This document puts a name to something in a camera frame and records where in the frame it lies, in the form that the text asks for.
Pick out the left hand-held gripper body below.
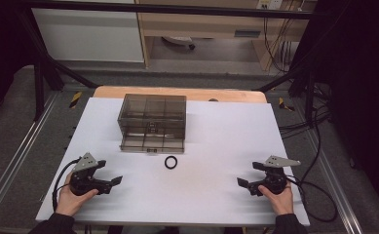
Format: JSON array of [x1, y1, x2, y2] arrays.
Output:
[[69, 151, 111, 197]]

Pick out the white table board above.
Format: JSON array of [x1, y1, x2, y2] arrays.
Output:
[[35, 97, 311, 227]]

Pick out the black ring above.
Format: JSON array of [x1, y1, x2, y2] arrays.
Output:
[[164, 155, 179, 170]]

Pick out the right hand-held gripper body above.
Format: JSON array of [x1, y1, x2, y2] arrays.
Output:
[[248, 155, 302, 197]]

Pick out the smoky clear plastic drawer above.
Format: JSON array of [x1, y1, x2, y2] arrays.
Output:
[[119, 130, 185, 154]]

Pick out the black metal frame bar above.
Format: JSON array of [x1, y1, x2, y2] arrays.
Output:
[[20, 0, 318, 20]]

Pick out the white wall socket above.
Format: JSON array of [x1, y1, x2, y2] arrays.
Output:
[[256, 0, 284, 11]]

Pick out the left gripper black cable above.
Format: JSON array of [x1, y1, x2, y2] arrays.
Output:
[[52, 157, 82, 213]]

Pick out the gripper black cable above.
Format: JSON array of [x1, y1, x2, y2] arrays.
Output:
[[286, 175, 338, 224], [52, 157, 82, 213]]

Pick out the black metal frame strut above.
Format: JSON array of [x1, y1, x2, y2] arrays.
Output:
[[256, 61, 308, 94], [16, 8, 99, 90]]

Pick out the person's right hand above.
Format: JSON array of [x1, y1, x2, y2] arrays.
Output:
[[258, 182, 295, 216]]

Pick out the hanging black cables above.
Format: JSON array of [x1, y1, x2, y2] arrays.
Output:
[[262, 16, 300, 74]]

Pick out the wooden table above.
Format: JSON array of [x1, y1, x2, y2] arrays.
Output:
[[93, 85, 269, 104]]

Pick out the smoky clear drawer cabinet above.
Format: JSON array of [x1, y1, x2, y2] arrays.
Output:
[[117, 94, 187, 141]]

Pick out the white cabinet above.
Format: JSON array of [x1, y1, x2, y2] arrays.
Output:
[[30, 0, 145, 63]]

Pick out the light wooden desk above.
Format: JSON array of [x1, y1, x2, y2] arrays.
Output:
[[134, 0, 318, 72]]

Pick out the black floor cable bundle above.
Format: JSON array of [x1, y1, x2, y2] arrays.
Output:
[[278, 82, 332, 140]]

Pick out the office chair base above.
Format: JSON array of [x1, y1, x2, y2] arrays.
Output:
[[161, 35, 197, 51]]

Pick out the person's left hand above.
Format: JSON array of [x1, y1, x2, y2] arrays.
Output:
[[56, 173, 99, 216]]

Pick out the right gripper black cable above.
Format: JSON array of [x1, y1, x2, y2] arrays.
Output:
[[286, 175, 338, 224]]

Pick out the aluminium floor rail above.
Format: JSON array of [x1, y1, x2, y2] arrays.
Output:
[[0, 93, 60, 225], [306, 128, 364, 234]]

